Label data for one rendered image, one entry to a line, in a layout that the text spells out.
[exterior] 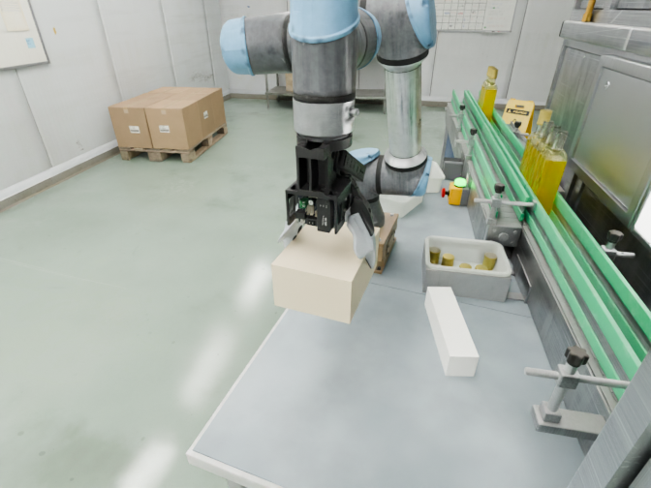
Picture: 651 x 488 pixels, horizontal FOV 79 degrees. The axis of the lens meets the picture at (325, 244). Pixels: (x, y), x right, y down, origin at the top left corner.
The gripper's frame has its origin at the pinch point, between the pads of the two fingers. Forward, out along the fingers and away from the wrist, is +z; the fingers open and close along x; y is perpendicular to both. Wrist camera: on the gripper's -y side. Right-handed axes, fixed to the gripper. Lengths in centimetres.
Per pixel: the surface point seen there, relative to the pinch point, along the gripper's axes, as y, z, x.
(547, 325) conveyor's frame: -32, 30, 42
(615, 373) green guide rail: -11, 20, 48
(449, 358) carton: -14.8, 30.2, 21.8
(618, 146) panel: -73, -1, 54
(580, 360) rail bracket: -0.8, 9.8, 38.0
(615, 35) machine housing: -98, -26, 51
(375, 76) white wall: -642, 72, -150
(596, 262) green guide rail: -43, 17, 50
